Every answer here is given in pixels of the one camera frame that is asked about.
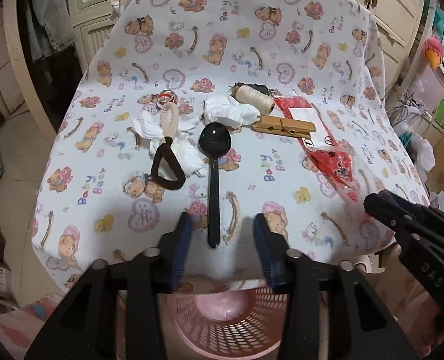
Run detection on white plastic bag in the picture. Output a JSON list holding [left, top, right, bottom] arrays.
[[407, 133, 436, 172]]

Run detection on pink white fuzzy leg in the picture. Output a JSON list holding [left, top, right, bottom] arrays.
[[0, 292, 63, 359]]

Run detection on clear red crumpled wrapper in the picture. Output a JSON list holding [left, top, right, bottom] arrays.
[[305, 146, 360, 203]]

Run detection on pink mesh waste basket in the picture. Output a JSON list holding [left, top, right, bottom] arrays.
[[162, 288, 288, 359]]

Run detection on pink storage box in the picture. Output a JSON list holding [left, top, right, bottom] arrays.
[[401, 58, 444, 115]]

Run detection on red white plastic wrapper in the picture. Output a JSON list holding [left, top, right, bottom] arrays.
[[273, 96, 343, 155]]

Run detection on wooden clothespin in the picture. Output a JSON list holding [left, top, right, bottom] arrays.
[[253, 115, 316, 138]]

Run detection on pink plush chick toy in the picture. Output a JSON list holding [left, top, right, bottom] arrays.
[[424, 37, 444, 71]]

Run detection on cream thread spool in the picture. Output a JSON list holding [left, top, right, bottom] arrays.
[[232, 85, 275, 116]]

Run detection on black plastic spoon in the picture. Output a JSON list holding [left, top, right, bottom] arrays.
[[198, 122, 232, 249]]

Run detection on crumpled white tissue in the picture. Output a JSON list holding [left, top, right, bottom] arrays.
[[203, 95, 261, 128]]

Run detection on white tissue left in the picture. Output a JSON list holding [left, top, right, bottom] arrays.
[[133, 111, 207, 178]]

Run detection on bear print cloth cover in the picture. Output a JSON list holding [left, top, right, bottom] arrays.
[[31, 0, 428, 293]]

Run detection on red white lollipop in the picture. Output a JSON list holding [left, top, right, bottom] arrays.
[[157, 90, 179, 144]]

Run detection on hanging grey jeans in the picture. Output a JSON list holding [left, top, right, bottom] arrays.
[[26, 0, 76, 62]]

